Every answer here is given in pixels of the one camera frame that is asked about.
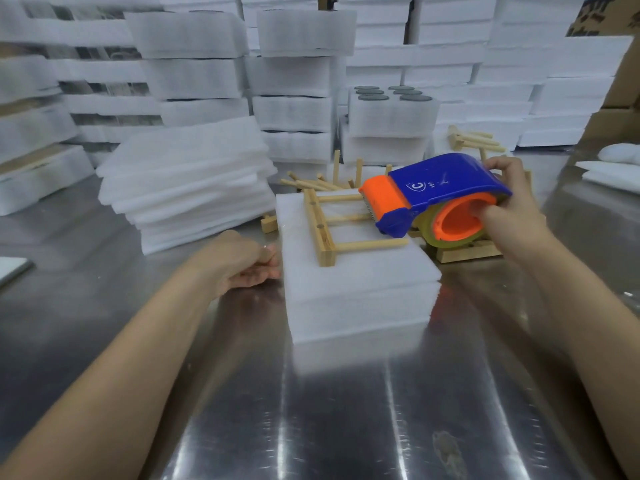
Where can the person's left hand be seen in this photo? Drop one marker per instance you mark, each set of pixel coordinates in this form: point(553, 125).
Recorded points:
point(235, 257)

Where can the person's right hand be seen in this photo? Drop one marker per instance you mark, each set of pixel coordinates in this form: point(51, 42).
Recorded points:
point(517, 224)

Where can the person's left thumb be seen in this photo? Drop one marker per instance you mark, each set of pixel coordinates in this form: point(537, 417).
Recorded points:
point(268, 254)

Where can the person's right thumb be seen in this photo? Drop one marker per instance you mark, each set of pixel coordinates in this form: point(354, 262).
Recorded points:
point(505, 165)

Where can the blue orange tape dispenser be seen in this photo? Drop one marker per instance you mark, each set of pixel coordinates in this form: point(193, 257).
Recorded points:
point(440, 182)

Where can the person's left forearm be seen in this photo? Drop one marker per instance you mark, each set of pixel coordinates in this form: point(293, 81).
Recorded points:
point(115, 374)

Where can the person's right forearm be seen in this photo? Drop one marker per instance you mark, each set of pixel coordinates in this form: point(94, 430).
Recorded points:
point(590, 334)

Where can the wooden peg rack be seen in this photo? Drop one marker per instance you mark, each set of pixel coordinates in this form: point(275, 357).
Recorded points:
point(269, 223)
point(322, 229)
point(475, 139)
point(467, 252)
point(312, 183)

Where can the white foam wrapped package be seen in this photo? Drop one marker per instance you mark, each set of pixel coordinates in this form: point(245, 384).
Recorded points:
point(350, 289)

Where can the clear packing tape roll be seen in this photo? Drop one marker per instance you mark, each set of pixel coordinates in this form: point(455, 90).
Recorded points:
point(425, 228)

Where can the folded white foam piece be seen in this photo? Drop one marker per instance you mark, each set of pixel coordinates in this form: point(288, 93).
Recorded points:
point(612, 167)

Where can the pile of loose foam sheets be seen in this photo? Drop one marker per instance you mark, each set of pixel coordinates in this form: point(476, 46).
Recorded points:
point(185, 184)

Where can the foam tray holding jars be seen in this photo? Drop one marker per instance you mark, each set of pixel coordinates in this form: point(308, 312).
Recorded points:
point(390, 117)

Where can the brown cardboard box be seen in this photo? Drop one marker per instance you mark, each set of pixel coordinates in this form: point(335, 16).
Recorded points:
point(617, 109)
point(607, 14)

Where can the group of grey jar lids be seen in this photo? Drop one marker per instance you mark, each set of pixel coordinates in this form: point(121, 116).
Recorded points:
point(387, 92)

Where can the stacks of white foam blocks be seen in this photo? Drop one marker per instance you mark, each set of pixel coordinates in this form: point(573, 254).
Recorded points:
point(300, 59)

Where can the flat white board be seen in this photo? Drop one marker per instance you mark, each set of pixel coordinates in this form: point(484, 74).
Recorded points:
point(12, 269)

